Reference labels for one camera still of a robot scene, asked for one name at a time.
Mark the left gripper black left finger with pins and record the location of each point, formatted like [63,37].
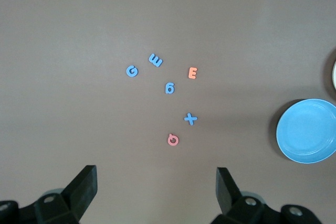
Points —
[78,195]

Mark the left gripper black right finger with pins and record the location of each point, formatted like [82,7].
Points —
[228,195]

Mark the blue foam digit six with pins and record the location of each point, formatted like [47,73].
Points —
[166,89]

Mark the blue foam letter G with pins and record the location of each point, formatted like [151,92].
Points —
[128,71]

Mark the blue foam letter M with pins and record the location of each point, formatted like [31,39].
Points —
[157,62]

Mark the pink foam letter Q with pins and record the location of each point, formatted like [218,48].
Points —
[169,140]

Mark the blue foam letter X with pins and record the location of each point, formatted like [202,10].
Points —
[190,118]

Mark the blue plate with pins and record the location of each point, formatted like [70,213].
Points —
[307,130]

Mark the orange foam letter E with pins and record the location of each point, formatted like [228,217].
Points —
[190,73]

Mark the beige plate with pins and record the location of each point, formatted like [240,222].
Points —
[334,75]

